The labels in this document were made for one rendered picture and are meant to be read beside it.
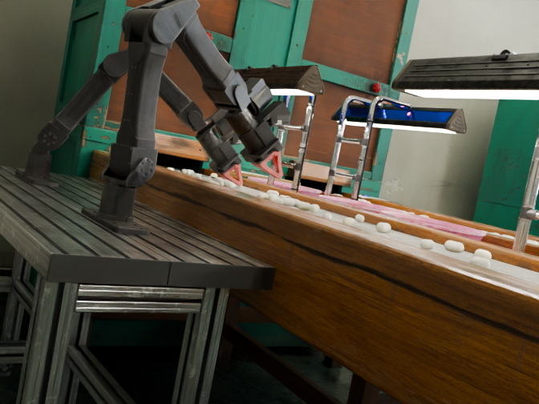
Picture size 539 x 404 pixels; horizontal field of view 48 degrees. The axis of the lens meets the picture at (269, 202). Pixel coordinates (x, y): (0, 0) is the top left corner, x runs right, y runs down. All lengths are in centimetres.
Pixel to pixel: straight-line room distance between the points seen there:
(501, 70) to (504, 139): 327
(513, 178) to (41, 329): 373
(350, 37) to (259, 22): 44
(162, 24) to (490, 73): 60
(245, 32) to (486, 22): 276
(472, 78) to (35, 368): 86
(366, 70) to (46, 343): 211
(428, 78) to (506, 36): 383
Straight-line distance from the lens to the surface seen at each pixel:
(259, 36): 246
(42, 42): 303
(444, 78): 123
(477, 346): 73
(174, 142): 225
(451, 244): 123
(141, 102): 118
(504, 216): 433
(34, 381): 93
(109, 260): 90
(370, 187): 280
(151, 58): 119
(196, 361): 102
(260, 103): 142
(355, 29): 273
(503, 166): 439
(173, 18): 120
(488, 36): 491
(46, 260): 89
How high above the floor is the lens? 85
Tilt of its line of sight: 4 degrees down
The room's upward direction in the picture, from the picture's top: 11 degrees clockwise
